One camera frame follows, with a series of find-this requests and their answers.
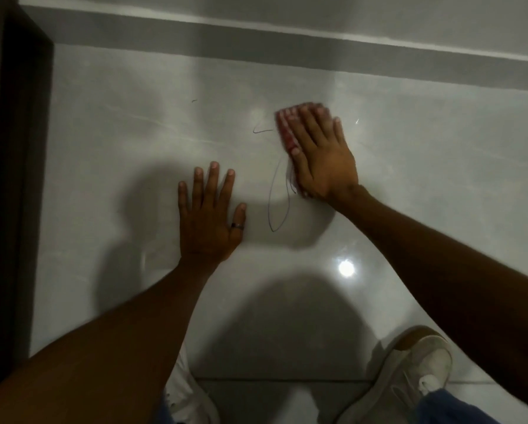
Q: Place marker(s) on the person's right middle finger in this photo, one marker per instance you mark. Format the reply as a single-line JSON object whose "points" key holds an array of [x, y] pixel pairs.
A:
{"points": [[311, 123]]}

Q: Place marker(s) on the dark wooden door frame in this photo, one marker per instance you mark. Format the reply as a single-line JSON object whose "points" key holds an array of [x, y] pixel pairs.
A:
{"points": [[12, 180]]}

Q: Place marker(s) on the person's left little finger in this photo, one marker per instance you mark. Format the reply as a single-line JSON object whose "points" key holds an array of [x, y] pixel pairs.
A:
{"points": [[183, 196]]}

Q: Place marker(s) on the person's right forearm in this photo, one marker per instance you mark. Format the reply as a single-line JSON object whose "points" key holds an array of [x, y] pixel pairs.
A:
{"points": [[445, 278]]}

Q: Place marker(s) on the person's right little finger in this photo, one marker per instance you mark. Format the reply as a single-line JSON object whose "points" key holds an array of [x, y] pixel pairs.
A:
{"points": [[339, 132]]}

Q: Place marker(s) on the person's left forearm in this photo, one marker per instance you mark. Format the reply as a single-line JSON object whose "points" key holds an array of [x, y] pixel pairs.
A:
{"points": [[113, 344]]}

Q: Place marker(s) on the blue jeans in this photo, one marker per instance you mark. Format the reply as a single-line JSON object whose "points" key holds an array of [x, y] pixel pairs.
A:
{"points": [[449, 408]]}

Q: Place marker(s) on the red cleaning cloth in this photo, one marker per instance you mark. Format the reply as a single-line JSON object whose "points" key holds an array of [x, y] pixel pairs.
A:
{"points": [[285, 130]]}

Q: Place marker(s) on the person's left thumb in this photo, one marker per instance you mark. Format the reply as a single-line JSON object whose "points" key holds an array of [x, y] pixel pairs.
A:
{"points": [[238, 218]]}

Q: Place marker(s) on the white left sneaker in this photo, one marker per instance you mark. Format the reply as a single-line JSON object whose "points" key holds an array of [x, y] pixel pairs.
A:
{"points": [[189, 392]]}

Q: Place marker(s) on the white right sneaker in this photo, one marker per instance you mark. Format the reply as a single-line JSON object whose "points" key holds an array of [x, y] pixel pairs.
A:
{"points": [[401, 375]]}

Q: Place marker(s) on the white sneaker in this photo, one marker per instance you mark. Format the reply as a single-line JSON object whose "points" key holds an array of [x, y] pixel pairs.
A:
{"points": [[189, 392], [401, 375]]}

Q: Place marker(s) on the person's right thumb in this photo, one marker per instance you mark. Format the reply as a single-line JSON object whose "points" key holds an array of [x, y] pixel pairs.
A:
{"points": [[298, 165]]}

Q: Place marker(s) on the person's left hand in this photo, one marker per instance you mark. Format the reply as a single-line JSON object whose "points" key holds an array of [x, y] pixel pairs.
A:
{"points": [[206, 229]]}

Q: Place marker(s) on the person's left middle finger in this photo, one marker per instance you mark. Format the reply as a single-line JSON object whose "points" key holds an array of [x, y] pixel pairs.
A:
{"points": [[213, 183]]}

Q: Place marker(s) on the person's right hand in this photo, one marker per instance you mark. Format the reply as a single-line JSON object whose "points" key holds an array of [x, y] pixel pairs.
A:
{"points": [[326, 165]]}

